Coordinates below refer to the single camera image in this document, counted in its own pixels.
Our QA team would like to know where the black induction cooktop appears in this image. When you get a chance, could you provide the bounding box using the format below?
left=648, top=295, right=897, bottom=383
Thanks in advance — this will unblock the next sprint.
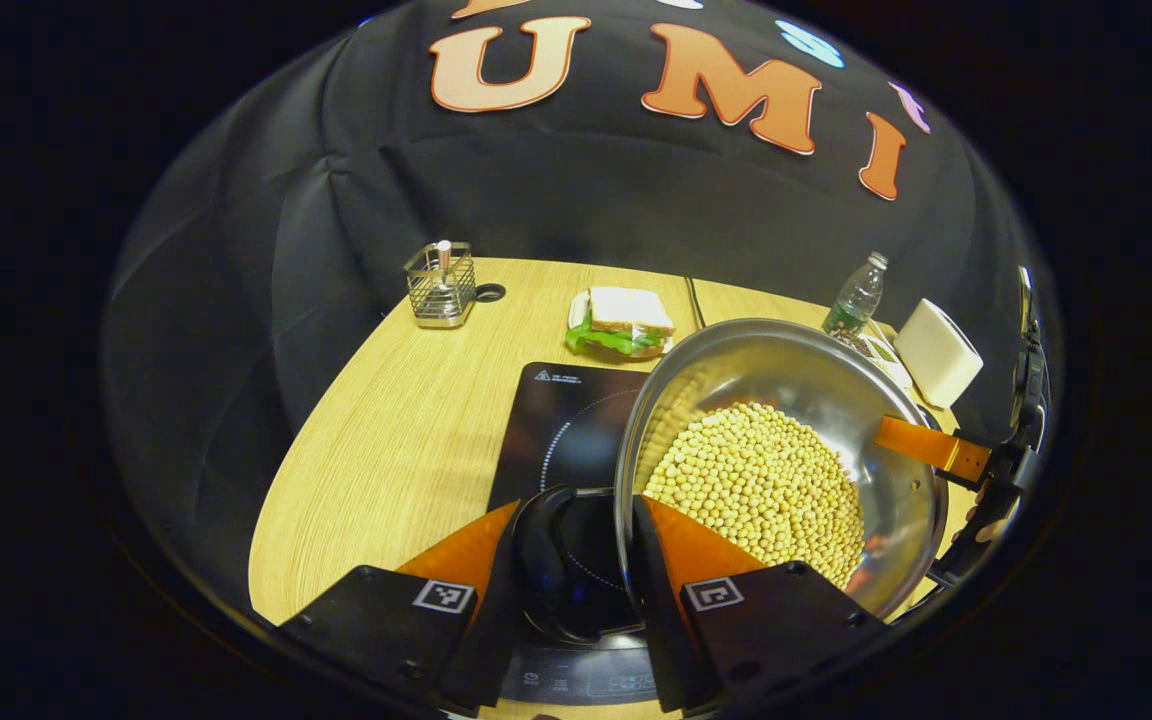
left=486, top=361, right=662, bottom=707

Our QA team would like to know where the clear plastic water bottle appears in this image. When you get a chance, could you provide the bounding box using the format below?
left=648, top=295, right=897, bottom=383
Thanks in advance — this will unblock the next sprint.
left=822, top=251, right=889, bottom=341

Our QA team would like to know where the stainless steel pot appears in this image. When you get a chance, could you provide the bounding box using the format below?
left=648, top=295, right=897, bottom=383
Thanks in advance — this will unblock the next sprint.
left=512, top=318, right=951, bottom=646

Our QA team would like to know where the white toaster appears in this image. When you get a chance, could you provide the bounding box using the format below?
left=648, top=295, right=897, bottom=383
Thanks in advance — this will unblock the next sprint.
left=892, top=298, right=985, bottom=409

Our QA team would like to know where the sandwich with lettuce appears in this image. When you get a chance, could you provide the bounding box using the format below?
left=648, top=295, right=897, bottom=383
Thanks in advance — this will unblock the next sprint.
left=564, top=286, right=677, bottom=359

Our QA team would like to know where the metal wire holder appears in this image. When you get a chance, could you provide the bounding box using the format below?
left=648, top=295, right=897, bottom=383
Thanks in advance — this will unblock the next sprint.
left=403, top=240, right=478, bottom=329

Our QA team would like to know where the pile of yellow soybeans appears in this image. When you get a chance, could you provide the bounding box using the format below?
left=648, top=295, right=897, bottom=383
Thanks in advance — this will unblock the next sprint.
left=642, top=401, right=867, bottom=589

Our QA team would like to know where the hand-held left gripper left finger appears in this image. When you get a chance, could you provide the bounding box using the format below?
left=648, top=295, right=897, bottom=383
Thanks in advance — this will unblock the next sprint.
left=276, top=500, right=522, bottom=716

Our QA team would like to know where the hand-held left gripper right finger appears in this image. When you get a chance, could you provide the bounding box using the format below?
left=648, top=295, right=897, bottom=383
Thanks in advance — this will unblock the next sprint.
left=629, top=493, right=887, bottom=716

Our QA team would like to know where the white divided dish of beans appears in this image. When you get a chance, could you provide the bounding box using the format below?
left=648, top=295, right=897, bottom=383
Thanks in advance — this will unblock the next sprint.
left=851, top=330, right=915, bottom=391

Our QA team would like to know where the black backdrop cloth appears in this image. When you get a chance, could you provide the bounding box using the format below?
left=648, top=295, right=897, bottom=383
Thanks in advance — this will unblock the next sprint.
left=101, top=0, right=1049, bottom=601

